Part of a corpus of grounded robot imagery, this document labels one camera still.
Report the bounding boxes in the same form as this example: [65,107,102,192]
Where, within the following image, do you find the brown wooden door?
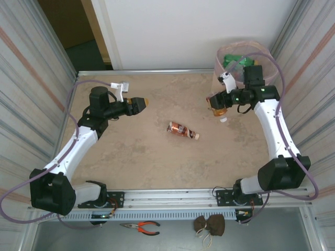
[38,0,112,63]

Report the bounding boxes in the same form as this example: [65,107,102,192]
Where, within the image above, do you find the thin aluminium table edge rail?
[77,69,215,77]

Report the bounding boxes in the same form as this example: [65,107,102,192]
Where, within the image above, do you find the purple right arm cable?
[225,52,320,225]

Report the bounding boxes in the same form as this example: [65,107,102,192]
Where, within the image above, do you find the white slotted cable duct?
[36,209,238,222]

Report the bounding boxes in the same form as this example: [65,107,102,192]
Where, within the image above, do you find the small circuit board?
[235,209,253,219]
[90,213,115,220]

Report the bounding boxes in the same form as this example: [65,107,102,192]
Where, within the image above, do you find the red gold label bottle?
[206,96,229,123]

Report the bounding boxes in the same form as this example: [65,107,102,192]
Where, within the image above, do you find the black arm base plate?
[78,191,125,209]
[216,188,264,207]

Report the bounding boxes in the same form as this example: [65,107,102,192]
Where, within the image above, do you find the orange handled pliers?
[119,221,161,236]

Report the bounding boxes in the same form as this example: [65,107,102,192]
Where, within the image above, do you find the brown cloth pouch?
[205,215,226,237]
[193,216,209,232]

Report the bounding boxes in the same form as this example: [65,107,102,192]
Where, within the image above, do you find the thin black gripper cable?
[236,103,256,115]

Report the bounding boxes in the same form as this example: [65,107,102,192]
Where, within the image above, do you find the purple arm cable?
[0,80,113,230]
[225,52,320,225]

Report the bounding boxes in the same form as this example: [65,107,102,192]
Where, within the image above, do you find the white door frame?
[91,0,124,71]

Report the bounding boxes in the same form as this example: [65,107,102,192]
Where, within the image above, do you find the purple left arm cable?
[0,80,113,230]

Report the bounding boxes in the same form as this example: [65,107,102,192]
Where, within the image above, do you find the beige ribbed waste bin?
[209,41,278,117]

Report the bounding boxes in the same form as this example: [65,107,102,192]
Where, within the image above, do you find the brown Nescafe coffee bottle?
[166,120,201,142]

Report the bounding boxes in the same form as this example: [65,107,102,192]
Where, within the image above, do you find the purple translucent bin liner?
[216,41,278,82]

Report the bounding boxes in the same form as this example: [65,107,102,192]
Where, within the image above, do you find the wide aluminium extrusion rail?
[27,186,314,210]

